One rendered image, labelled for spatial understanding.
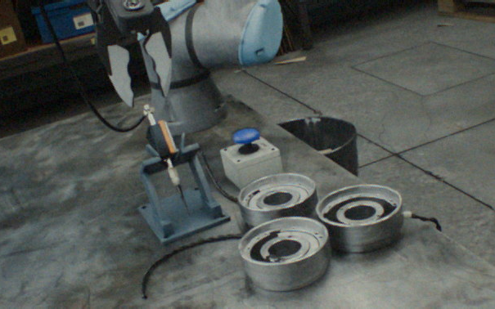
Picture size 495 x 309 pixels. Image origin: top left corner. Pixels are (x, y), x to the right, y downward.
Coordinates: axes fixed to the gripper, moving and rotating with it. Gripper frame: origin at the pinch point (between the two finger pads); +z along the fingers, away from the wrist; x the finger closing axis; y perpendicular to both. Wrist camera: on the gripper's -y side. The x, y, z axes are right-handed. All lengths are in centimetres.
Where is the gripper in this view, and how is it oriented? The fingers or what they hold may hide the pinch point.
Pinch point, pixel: (147, 94)
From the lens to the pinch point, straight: 100.0
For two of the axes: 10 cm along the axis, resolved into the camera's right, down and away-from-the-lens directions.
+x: -9.0, 3.1, -3.0
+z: 1.8, 9.0, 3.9
